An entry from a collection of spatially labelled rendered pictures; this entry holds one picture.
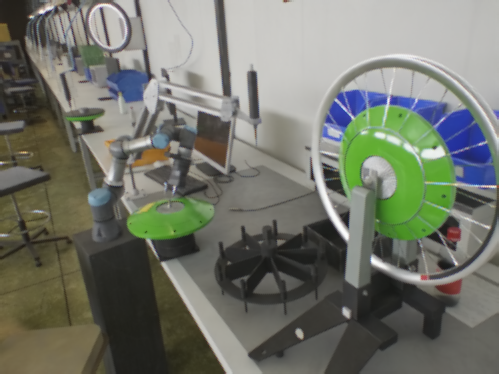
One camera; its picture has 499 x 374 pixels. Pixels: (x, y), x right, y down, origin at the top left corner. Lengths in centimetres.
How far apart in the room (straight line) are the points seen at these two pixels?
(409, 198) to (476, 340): 47
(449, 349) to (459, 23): 96
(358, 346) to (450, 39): 101
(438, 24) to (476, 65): 19
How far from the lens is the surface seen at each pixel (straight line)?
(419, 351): 118
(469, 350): 122
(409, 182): 91
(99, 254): 184
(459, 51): 153
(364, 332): 106
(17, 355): 184
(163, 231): 140
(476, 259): 91
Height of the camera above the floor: 171
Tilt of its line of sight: 22 degrees down
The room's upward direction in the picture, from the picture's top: 4 degrees counter-clockwise
